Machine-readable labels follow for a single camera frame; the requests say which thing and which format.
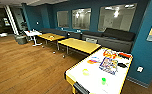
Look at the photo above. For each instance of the white-top yellow gaming table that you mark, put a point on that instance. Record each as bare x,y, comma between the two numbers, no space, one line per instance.
92,78

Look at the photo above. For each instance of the yellow wooden table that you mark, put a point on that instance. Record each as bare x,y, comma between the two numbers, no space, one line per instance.
78,45
51,36

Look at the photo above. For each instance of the orange plastic bowl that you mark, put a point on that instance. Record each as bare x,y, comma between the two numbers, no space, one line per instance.
91,61

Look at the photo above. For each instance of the dark grey long sofa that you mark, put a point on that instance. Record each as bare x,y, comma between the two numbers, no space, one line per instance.
62,32

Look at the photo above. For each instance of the yellow plastic bowl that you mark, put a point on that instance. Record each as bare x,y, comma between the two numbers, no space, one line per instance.
86,71

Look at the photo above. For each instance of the interior glass window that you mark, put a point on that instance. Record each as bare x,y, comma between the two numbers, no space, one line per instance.
117,16
81,18
62,19

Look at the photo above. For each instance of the green plastic bowl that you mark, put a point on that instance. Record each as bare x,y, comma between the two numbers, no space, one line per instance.
103,80

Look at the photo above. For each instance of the small white side table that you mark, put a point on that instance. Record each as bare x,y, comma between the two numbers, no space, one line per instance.
32,34

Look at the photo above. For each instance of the black flat object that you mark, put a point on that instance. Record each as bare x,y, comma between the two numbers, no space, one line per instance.
122,65

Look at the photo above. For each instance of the red flat object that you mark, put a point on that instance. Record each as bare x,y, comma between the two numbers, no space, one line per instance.
125,55

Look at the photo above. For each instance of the grey ottoman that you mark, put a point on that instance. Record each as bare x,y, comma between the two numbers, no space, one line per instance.
21,39

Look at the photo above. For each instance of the white electrical wall outlet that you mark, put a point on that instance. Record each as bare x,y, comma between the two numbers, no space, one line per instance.
140,69

